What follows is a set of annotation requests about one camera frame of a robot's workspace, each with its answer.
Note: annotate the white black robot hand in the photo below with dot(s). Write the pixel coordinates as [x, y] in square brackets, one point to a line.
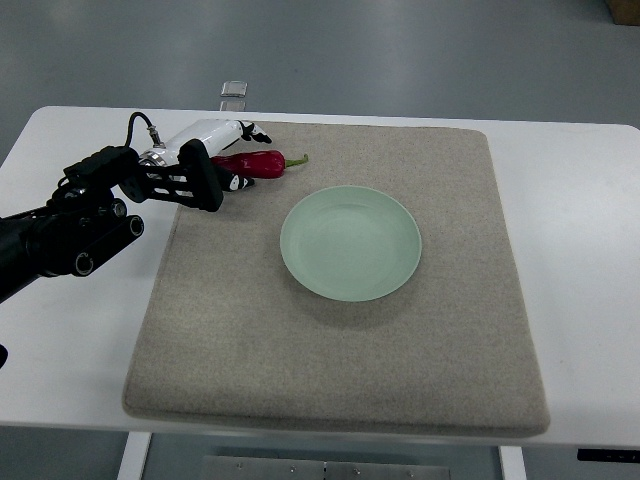
[216, 136]

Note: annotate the red pepper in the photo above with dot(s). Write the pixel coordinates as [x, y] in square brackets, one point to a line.
[266, 164]

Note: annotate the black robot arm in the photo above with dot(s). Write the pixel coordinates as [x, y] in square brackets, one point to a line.
[84, 225]

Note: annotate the light green plate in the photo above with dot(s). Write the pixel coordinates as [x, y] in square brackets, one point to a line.
[350, 243]

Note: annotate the clear floor socket cover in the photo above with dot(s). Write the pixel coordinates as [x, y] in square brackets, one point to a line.
[234, 89]

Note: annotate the beige felt mat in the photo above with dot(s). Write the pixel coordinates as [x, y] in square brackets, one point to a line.
[230, 337]

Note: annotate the white left table leg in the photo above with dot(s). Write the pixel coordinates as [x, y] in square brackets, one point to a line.
[134, 457]

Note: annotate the white table leg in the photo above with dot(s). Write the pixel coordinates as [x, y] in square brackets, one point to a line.
[512, 463]
[134, 457]

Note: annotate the cardboard box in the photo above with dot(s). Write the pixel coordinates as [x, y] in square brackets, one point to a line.
[624, 12]

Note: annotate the white right table leg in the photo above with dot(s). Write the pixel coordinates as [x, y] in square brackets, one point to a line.
[512, 463]

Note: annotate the black desk control panel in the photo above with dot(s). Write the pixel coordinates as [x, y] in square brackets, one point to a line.
[608, 455]

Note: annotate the grey metal base plate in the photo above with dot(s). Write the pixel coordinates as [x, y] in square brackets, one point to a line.
[231, 468]

